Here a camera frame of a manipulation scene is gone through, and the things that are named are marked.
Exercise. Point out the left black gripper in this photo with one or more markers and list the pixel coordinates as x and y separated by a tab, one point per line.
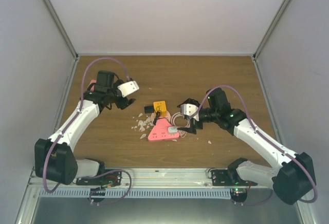
125	103

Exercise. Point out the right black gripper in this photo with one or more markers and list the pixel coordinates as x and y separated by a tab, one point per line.
193	124

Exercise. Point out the white USB charger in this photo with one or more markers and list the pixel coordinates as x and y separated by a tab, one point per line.
172	129

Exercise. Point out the pink triangular power strip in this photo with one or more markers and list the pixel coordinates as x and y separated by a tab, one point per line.
159	131

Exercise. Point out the pink rectangular plug adapter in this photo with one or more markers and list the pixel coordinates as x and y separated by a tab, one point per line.
91	85

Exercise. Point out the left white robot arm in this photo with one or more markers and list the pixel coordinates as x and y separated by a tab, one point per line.
54	157

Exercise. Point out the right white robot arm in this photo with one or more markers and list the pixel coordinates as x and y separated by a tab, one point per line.
291	176

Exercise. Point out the round pink socket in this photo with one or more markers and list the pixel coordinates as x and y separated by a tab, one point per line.
167	116

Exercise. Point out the yellow cube socket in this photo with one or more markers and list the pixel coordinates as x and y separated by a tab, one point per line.
160	107

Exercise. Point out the black power adapter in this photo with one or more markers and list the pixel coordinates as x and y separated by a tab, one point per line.
149	109

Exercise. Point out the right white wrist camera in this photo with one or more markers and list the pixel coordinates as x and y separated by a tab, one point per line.
189	111

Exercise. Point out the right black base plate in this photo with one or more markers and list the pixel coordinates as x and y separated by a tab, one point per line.
221	177

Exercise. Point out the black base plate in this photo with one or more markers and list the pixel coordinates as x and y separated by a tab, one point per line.
109	180
221	177

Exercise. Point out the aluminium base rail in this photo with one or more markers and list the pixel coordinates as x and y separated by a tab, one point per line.
172	178

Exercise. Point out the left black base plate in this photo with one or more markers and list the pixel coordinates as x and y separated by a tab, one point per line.
109	180

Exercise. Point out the slotted cable duct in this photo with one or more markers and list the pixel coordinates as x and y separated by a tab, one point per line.
141	193

